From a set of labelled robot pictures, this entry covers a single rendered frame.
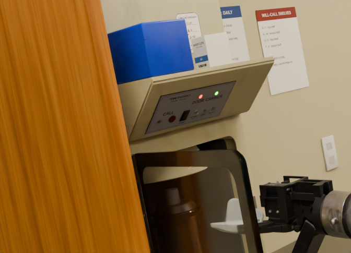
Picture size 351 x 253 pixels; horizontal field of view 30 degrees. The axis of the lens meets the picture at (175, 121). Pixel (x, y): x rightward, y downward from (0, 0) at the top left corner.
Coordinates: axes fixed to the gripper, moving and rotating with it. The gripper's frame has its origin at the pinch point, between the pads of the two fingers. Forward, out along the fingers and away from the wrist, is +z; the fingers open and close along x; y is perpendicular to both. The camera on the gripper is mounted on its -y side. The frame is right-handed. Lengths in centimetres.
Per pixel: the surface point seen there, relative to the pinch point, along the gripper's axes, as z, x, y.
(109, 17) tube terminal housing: 10.5, 14.4, 39.3
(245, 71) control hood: -1.0, -5.9, 26.2
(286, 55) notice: 53, -89, 25
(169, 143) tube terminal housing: 9.0, 6.5, 15.1
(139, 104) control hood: 2.1, 17.7, 24.1
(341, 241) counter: 30, -74, -31
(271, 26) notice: 53, -84, 35
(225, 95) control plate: 2.3, -3.4, 22.3
